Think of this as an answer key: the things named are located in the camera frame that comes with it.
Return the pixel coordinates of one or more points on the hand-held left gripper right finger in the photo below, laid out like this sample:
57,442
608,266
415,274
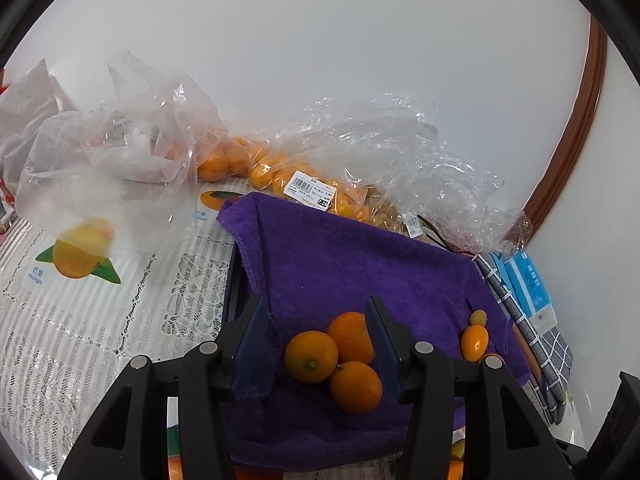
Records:
382,340

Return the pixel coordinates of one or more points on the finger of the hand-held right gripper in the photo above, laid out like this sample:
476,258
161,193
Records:
620,420

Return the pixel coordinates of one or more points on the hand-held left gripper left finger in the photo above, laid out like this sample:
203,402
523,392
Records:
252,350

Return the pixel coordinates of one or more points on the round orange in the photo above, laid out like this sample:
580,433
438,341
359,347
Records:
356,387
311,357
352,337

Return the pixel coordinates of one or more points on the small oval orange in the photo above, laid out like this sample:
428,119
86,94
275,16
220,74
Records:
474,342

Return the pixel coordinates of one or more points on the small yellow-green fruit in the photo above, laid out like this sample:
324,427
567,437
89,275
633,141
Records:
477,317

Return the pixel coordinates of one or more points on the purple towel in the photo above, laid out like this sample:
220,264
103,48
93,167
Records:
325,260

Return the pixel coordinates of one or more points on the grey checked cloth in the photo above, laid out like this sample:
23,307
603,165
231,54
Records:
545,355

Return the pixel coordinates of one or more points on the blue and white tissue box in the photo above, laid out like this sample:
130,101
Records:
532,285

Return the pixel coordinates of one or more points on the clear bag of oranges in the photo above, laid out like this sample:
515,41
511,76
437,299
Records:
270,170

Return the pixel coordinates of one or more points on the crumpled clear plastic bag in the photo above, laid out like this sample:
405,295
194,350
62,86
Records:
400,150

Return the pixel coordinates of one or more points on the small clear plastic bag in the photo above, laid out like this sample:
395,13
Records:
135,135

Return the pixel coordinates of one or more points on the white plastic bag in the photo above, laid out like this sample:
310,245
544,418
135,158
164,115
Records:
30,105

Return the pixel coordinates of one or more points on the brown wooden door frame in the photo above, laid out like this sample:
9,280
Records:
575,135

